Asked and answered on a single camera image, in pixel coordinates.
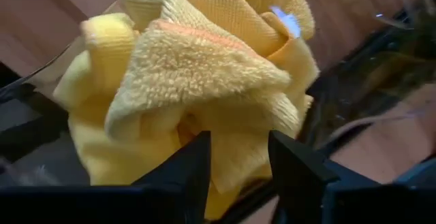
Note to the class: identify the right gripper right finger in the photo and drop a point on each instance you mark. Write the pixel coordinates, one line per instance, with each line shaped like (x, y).
(340, 203)

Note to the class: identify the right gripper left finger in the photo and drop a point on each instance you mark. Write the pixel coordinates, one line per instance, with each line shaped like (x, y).
(102, 205)

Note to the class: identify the yellow microfiber towel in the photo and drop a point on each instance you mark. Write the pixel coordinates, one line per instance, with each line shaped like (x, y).
(204, 74)

